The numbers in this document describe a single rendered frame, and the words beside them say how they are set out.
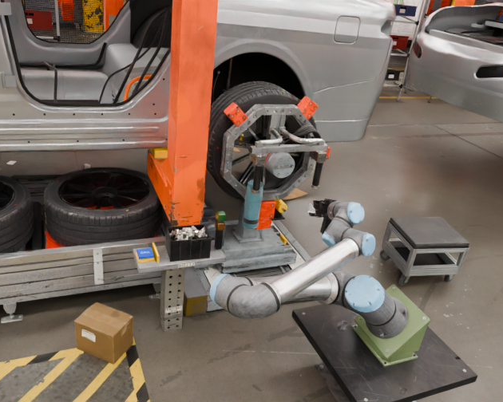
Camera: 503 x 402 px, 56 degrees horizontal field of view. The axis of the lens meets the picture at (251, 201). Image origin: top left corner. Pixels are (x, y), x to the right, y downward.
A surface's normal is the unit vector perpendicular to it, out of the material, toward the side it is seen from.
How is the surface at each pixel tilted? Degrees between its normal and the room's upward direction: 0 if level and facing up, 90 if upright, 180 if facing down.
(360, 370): 0
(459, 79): 89
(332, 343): 0
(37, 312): 0
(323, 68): 90
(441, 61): 87
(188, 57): 90
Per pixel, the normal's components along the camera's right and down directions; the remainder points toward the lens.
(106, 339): -0.37, 0.39
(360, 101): 0.39, 0.46
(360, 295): -0.51, -0.55
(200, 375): 0.11, -0.88
